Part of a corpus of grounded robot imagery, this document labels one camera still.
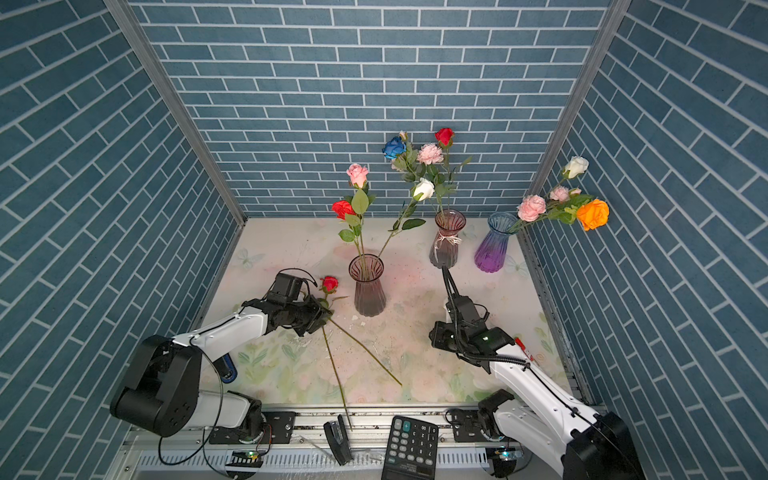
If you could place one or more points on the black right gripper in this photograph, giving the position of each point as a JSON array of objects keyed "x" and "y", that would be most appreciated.
[{"x": 436, "y": 336}]

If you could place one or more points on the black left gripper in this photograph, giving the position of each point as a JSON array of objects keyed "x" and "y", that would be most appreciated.
[{"x": 316, "y": 316}]

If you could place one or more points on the dark smoky glass vase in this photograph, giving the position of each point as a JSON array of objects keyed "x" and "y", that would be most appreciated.
[{"x": 369, "y": 297}]

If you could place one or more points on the peach rose stem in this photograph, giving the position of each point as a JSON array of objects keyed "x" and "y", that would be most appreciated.
[{"x": 337, "y": 377}]

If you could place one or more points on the purple blue ribbed glass vase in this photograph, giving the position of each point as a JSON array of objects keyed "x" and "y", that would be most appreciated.
[{"x": 491, "y": 253}]

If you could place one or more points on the pink glass vase with twine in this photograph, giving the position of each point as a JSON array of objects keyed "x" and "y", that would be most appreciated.
[{"x": 445, "y": 248}]

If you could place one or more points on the pink rose single stem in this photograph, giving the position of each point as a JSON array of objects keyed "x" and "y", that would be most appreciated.
[{"x": 360, "y": 199}]

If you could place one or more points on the white rose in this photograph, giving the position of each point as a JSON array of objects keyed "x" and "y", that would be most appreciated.
[
  {"x": 575, "y": 167},
  {"x": 423, "y": 190}
]

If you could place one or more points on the orange rose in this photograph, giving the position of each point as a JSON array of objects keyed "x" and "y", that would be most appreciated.
[{"x": 591, "y": 213}]

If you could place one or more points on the large pink rose spray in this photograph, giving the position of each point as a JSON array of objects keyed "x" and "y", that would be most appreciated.
[{"x": 432, "y": 162}]

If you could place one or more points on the blue rose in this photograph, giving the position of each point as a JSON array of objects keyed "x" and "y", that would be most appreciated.
[{"x": 394, "y": 147}]

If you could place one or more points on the small red rose stem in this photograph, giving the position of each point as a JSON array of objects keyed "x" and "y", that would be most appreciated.
[{"x": 444, "y": 137}]

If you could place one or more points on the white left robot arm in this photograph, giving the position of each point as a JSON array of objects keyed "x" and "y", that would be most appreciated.
[{"x": 178, "y": 382}]

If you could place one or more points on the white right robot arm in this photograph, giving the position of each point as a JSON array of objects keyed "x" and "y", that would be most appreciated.
[{"x": 574, "y": 439}]

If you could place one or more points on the red white marker pen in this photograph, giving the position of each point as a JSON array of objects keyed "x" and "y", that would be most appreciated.
[{"x": 524, "y": 350}]

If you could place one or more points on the blue stapler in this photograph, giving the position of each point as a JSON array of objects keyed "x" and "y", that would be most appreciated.
[{"x": 226, "y": 368}]

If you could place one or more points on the black stapler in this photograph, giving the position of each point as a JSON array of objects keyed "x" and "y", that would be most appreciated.
[{"x": 338, "y": 440}]

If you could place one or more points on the black calculator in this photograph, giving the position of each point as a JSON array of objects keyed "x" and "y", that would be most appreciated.
[{"x": 411, "y": 452}]

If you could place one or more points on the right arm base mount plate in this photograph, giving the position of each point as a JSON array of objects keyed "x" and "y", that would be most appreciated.
[{"x": 471, "y": 426}]

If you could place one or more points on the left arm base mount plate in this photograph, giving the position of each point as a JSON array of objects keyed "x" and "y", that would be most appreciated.
[{"x": 274, "y": 428}]

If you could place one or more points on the aluminium front rail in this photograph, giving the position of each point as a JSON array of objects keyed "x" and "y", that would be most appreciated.
[{"x": 239, "y": 421}]

